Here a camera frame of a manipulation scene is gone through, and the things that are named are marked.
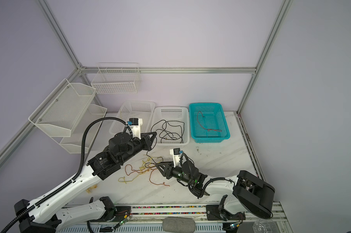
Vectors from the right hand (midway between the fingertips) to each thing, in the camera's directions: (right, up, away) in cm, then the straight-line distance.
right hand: (156, 166), depth 72 cm
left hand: (+1, +16, -5) cm, 17 cm away
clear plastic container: (+54, -29, -2) cm, 61 cm away
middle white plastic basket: (+6, +21, +39) cm, 45 cm away
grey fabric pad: (+11, -27, -3) cm, 30 cm away
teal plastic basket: (+35, +23, +43) cm, 60 cm away
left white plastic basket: (-17, +34, +47) cm, 60 cm away
